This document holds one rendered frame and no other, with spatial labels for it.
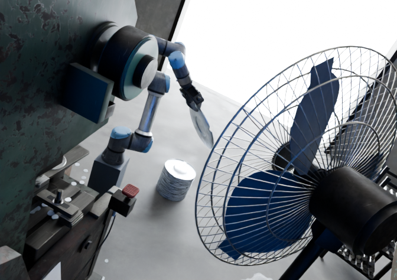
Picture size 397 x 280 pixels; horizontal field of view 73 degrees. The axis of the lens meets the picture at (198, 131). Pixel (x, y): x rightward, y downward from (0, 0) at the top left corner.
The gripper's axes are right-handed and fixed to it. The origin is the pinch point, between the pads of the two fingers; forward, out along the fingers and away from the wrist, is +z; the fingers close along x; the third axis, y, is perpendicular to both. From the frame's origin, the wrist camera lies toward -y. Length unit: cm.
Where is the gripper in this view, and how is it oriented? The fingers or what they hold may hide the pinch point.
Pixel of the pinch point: (198, 110)
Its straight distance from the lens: 148.2
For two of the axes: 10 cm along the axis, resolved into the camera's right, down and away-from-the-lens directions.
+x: -8.1, 5.6, -1.6
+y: -5.1, -5.5, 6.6
